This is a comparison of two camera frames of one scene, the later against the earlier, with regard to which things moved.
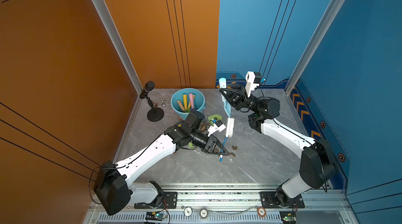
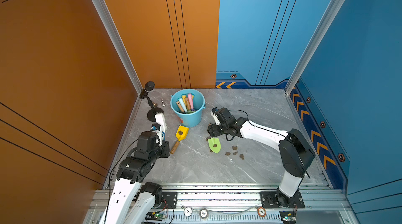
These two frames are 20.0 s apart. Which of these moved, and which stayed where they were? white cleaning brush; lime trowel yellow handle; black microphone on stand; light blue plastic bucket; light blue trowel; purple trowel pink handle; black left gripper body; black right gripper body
Moved: black right gripper body; white cleaning brush; light blue trowel; black left gripper body
Stayed: light blue plastic bucket; purple trowel pink handle; black microphone on stand; lime trowel yellow handle
